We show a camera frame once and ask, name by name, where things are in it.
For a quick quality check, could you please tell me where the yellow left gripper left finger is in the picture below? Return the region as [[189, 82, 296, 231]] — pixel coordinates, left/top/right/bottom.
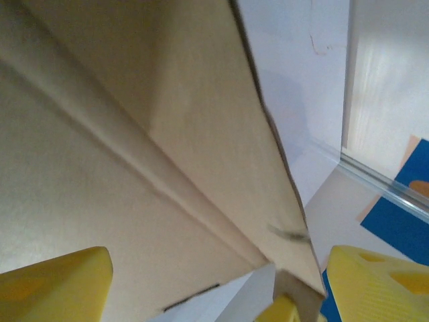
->
[[0, 246, 114, 322]]

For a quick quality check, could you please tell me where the brown cardboard box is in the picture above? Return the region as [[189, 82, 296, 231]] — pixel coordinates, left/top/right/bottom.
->
[[0, 0, 328, 322]]

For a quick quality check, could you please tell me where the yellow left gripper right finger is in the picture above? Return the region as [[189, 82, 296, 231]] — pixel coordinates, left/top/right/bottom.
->
[[329, 244, 429, 322]]

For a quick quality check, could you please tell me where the narrow blue wall panel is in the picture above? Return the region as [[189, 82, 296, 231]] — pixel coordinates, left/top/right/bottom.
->
[[398, 136, 429, 189]]

